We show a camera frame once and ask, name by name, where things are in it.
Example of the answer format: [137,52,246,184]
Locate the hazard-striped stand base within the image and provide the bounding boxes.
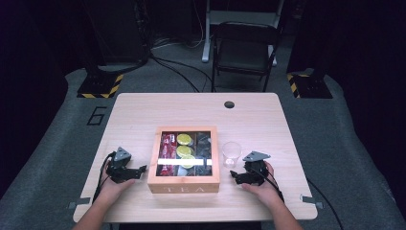
[76,73,124,100]
[286,72,333,100]

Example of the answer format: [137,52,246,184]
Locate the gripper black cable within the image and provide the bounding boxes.
[92,151,117,203]
[252,168,285,204]

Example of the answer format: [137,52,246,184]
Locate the black equipment cabinet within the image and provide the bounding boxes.
[83,0,150,65]

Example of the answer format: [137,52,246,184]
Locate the person's right hand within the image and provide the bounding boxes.
[241,161,285,209]

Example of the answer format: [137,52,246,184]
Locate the black cable on floor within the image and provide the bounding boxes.
[305,178,345,230]

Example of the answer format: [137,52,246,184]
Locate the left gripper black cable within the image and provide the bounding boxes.
[92,151,117,203]

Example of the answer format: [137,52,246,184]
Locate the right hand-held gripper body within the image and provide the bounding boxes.
[242,150,272,186]

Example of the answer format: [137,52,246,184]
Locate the clear plastic cup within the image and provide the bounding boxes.
[221,141,243,170]

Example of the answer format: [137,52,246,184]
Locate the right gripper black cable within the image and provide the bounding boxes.
[252,168,285,204]

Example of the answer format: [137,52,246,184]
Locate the yellow-green round capsule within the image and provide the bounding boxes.
[176,132,193,147]
[175,145,192,159]
[180,153,196,170]

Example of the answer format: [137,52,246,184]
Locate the black floor cables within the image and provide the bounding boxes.
[148,52,214,94]

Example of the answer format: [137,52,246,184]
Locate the pile of red packets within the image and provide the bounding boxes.
[158,132,178,176]

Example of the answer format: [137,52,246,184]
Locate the wooden tea box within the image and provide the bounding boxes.
[147,125,221,195]

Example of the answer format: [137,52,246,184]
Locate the white desk frame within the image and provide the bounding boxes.
[201,0,285,67]

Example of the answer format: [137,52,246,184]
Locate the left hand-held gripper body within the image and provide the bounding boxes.
[104,146,142,184]

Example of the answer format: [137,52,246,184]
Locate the grey table bracket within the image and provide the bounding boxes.
[66,196,92,210]
[300,194,324,210]

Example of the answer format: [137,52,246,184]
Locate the black folding chair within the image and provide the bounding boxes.
[211,21,282,93]

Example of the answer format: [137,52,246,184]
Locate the pile of dark tea bags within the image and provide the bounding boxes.
[194,131,213,176]

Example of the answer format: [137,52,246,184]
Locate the person's left hand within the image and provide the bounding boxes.
[97,172,137,205]

